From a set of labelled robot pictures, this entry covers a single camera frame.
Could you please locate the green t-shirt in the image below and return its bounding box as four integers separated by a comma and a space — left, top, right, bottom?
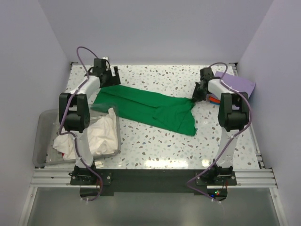
93, 85, 196, 136

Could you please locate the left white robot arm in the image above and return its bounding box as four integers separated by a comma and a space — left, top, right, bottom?
59, 58, 121, 185

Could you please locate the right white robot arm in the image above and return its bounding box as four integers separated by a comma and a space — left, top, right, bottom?
192, 67, 252, 185

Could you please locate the folded orange t-shirt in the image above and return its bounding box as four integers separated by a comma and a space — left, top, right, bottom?
209, 96, 220, 104

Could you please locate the folded blue t-shirt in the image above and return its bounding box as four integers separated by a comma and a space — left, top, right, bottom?
210, 101, 220, 105

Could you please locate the folded purple t-shirt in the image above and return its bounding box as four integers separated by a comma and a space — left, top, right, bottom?
222, 73, 256, 97

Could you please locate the white t-shirt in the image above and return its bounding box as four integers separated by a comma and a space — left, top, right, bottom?
53, 107, 118, 161

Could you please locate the clear plastic bin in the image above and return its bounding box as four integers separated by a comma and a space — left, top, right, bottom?
32, 103, 121, 168

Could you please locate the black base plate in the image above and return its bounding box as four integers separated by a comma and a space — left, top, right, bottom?
69, 167, 237, 198

